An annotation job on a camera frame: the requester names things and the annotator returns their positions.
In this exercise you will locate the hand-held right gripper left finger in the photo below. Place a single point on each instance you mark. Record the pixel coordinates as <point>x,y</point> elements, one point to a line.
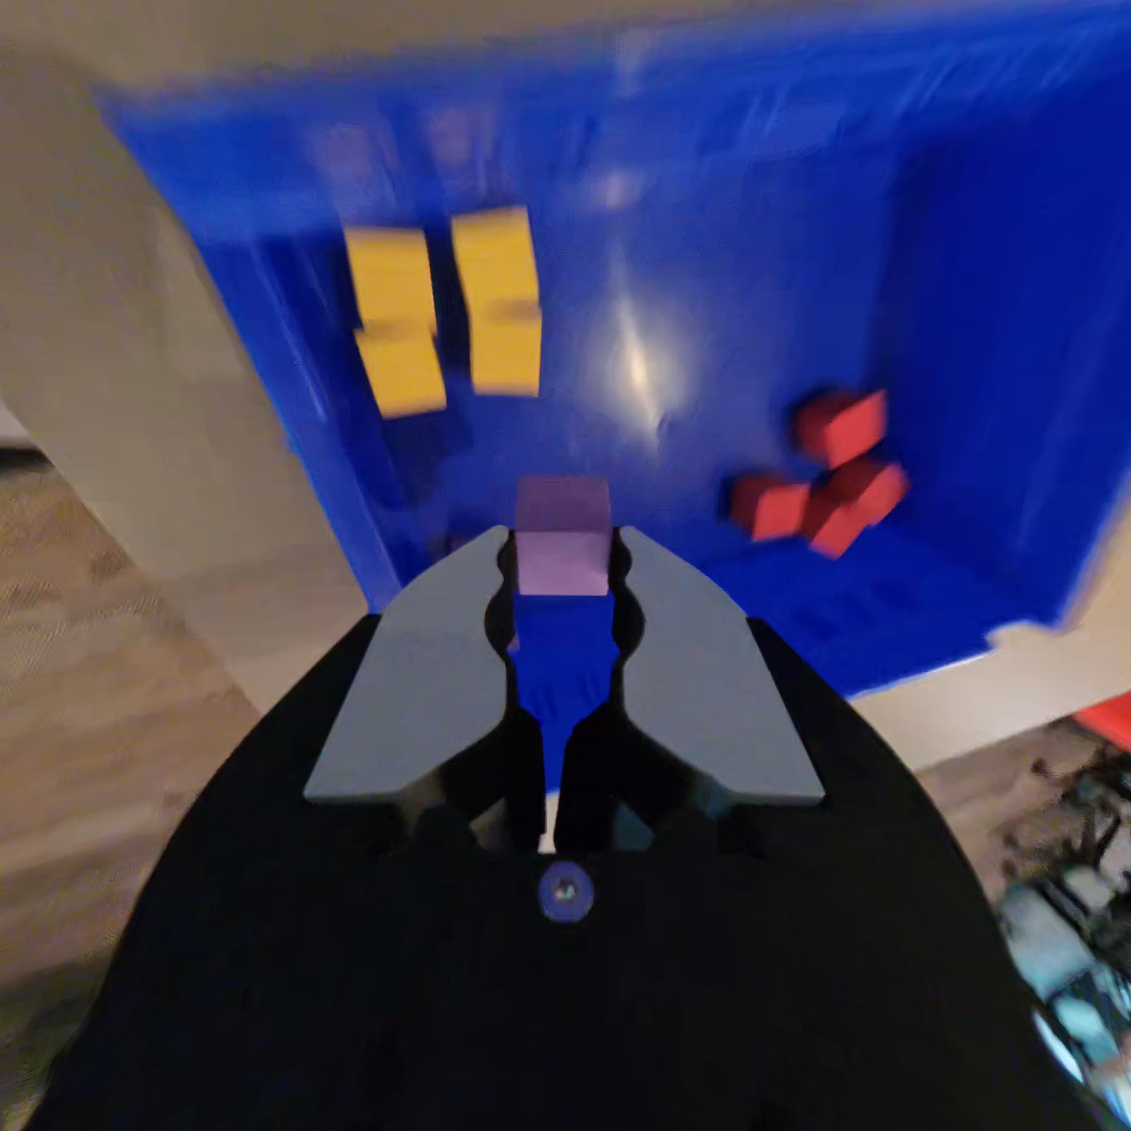
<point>414,699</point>

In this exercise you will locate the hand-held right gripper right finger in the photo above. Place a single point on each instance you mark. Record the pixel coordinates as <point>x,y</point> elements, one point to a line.
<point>715,699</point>

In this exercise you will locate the purple cube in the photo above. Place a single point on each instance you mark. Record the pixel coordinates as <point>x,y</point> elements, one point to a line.
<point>563,539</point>

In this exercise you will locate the blue plastic bin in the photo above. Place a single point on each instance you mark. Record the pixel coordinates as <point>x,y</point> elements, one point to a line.
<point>706,264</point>

